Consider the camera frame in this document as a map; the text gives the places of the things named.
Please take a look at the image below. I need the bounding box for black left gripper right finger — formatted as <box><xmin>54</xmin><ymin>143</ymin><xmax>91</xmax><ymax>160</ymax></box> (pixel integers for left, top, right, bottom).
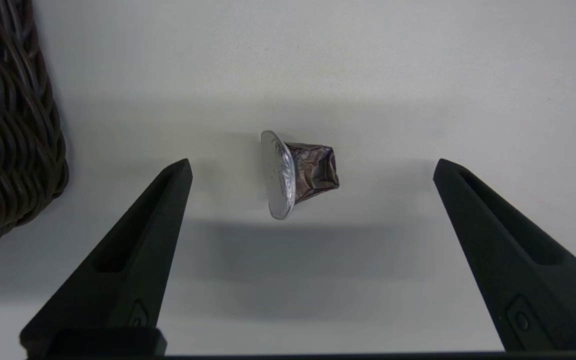
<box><xmin>432</xmin><ymin>158</ymin><xmax>576</xmax><ymax>352</ymax></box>

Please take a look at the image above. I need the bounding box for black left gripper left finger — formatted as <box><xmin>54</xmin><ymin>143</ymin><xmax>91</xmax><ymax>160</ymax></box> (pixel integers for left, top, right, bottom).
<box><xmin>19</xmin><ymin>158</ymin><xmax>193</xmax><ymax>358</ymax></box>

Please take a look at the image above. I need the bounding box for small grey wrapper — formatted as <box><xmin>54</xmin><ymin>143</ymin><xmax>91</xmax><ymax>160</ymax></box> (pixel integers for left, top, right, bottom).
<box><xmin>260</xmin><ymin>130</ymin><xmax>340</xmax><ymax>221</ymax></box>

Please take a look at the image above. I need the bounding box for dark brown wicker basket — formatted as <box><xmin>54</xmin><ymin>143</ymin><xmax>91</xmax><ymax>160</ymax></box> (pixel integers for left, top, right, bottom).
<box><xmin>0</xmin><ymin>0</ymin><xmax>70</xmax><ymax>263</ymax></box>

